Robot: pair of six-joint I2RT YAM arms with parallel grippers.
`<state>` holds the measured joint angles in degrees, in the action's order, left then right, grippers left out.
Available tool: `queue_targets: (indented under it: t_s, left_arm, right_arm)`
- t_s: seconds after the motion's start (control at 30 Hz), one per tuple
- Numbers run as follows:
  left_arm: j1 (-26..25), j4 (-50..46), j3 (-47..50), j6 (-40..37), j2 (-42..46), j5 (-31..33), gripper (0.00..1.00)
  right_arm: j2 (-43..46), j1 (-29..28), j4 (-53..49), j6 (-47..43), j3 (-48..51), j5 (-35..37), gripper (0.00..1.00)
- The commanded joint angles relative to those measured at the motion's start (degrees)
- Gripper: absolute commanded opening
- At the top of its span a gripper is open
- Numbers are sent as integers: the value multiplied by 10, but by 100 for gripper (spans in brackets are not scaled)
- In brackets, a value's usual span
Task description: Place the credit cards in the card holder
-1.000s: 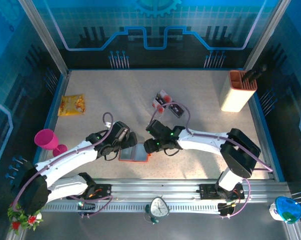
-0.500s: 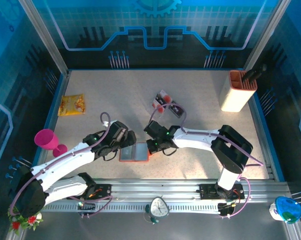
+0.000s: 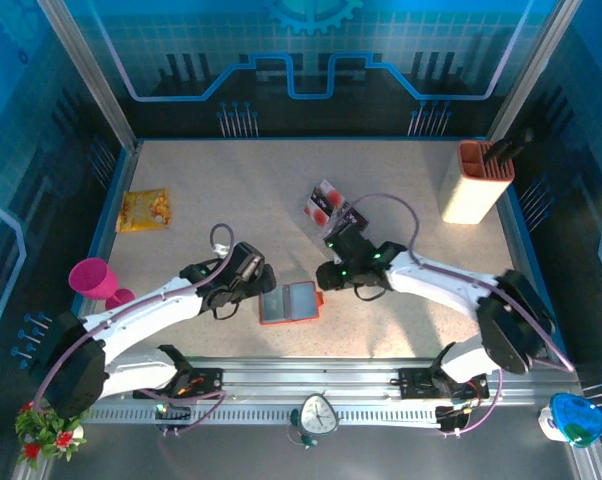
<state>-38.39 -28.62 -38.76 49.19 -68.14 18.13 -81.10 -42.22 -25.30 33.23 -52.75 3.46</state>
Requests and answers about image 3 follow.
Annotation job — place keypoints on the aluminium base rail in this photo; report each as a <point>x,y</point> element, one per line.
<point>306,375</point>

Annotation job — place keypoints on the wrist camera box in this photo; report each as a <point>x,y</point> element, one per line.
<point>246,262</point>
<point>348,242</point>

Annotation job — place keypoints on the black card with red circle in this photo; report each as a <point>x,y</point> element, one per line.
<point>317,215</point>
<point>326,192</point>

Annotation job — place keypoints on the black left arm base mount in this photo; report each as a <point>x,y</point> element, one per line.
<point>206,380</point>

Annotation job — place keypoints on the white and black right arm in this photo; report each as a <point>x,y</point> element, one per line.
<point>431,285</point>

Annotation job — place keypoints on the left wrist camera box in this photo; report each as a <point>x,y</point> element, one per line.
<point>246,262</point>

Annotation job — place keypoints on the orange card holder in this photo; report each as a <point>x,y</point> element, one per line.
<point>291,302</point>

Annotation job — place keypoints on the yellow snack bag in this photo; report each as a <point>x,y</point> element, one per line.
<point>143,211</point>

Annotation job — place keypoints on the potted plant with red flowers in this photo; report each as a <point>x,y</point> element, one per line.
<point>48,437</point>

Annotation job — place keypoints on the small controller board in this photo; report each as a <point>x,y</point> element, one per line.
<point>171,412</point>
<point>453,417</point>

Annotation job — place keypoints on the pink plastic goblet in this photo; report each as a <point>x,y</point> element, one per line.
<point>88,277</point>

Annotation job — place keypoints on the blue and white container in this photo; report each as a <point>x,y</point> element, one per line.
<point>576,417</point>

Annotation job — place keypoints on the black VIP card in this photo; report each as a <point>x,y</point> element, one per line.
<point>355,215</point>

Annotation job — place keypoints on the white triangular desk clock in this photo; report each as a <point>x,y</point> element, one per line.
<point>320,415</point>

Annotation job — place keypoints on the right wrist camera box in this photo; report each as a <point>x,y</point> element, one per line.
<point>348,242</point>

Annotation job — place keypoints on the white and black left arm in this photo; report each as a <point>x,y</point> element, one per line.
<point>146,310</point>

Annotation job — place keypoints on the cream knife block orange top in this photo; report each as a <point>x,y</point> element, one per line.
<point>473,195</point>

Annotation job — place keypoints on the aluminium frame post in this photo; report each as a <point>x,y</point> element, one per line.
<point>530,75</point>
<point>92,75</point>

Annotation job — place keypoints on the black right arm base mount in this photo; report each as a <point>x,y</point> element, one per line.
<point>416,382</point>

